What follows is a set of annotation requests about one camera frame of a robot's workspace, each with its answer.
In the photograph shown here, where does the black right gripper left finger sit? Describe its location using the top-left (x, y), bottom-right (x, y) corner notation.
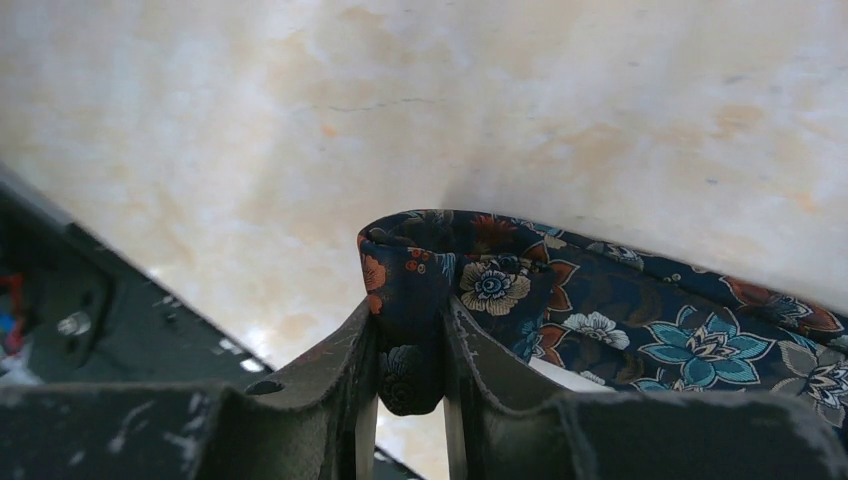
top-left (1, 304), bottom-right (377, 479)

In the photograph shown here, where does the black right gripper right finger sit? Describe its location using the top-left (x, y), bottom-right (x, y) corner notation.
top-left (444, 299), bottom-right (847, 479)

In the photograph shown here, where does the navy floral tie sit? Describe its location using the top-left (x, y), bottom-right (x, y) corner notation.
top-left (357, 210), bottom-right (847, 434)

